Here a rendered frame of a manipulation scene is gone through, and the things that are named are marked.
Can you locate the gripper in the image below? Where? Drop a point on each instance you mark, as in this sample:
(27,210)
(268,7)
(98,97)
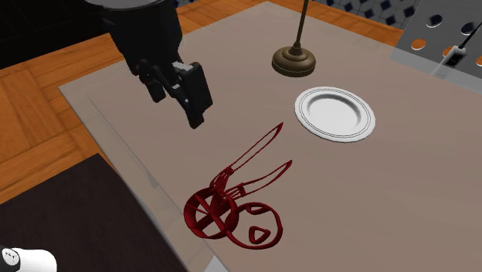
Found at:
(145,34)

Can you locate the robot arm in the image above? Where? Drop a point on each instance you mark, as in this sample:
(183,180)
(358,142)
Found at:
(34,260)

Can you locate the brown lamp base with pole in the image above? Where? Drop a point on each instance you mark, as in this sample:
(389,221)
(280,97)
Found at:
(293,60)

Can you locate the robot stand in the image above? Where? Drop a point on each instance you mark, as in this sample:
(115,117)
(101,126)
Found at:
(79,218)

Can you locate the white plate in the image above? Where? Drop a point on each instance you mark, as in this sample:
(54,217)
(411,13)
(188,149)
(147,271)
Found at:
(335,113)

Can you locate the grey panel with round holes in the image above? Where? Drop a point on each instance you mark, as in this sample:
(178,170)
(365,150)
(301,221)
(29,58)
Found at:
(421,22)

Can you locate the white power socket block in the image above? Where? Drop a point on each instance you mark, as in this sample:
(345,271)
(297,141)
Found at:
(452,60)

